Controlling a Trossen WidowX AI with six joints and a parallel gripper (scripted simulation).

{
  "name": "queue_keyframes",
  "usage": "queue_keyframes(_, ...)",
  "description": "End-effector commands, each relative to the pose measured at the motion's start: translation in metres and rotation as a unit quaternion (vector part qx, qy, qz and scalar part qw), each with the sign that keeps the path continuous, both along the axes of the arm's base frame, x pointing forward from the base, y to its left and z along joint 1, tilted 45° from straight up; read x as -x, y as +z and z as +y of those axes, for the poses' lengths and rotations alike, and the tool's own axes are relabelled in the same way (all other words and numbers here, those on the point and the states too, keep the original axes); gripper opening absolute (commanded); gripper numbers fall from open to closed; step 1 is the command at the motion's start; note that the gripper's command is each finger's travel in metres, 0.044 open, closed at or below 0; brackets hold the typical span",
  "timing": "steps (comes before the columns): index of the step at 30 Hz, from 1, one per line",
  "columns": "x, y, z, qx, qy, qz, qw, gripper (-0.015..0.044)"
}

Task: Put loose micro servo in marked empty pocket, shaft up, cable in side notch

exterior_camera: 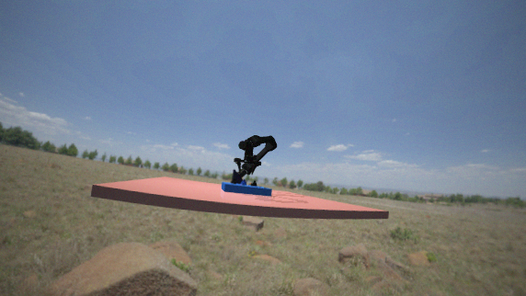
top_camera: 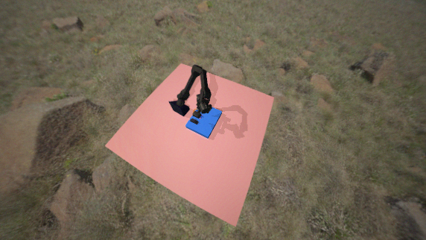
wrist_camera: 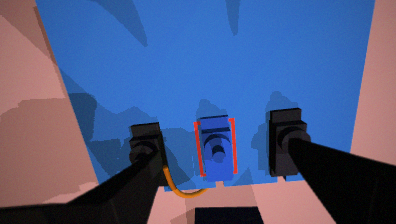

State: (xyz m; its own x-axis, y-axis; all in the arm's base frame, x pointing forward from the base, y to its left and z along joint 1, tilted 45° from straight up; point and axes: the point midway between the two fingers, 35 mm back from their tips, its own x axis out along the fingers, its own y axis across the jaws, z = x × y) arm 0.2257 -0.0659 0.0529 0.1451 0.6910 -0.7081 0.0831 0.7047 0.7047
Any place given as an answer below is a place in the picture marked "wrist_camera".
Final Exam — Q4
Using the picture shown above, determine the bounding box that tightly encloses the blue flat deck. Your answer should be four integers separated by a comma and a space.
35, 0, 376, 192

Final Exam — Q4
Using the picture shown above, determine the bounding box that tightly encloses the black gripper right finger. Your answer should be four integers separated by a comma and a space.
288, 138, 396, 224

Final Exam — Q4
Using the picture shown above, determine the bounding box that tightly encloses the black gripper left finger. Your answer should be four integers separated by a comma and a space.
0, 150, 162, 224

